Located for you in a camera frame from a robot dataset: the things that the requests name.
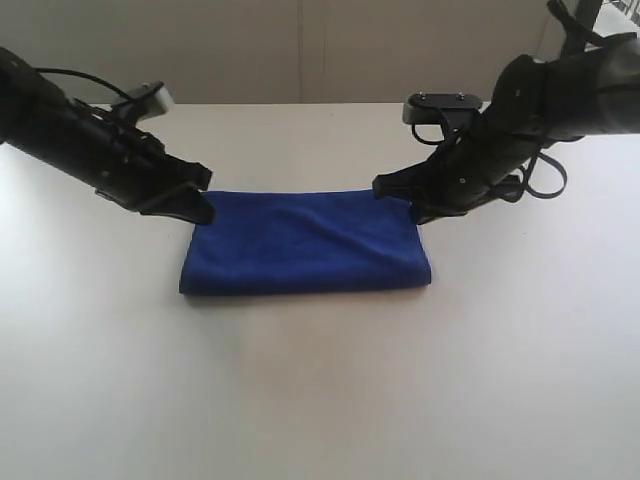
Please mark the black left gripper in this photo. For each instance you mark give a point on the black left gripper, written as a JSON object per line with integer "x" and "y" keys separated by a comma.
{"x": 122, "y": 163}

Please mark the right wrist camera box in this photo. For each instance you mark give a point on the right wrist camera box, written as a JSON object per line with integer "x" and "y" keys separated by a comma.
{"x": 458, "y": 109}

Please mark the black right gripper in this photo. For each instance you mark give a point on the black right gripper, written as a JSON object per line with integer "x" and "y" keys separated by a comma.
{"x": 459, "y": 177}

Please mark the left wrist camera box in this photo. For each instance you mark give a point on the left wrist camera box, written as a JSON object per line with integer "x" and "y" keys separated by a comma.
{"x": 148, "y": 101}

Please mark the blue towel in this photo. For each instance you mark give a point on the blue towel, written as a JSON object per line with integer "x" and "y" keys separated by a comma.
{"x": 304, "y": 243}

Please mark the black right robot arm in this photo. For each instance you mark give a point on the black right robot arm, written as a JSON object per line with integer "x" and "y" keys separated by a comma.
{"x": 592, "y": 90}

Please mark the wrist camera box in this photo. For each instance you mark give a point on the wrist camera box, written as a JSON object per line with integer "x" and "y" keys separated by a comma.
{"x": 148, "y": 101}
{"x": 458, "y": 109}

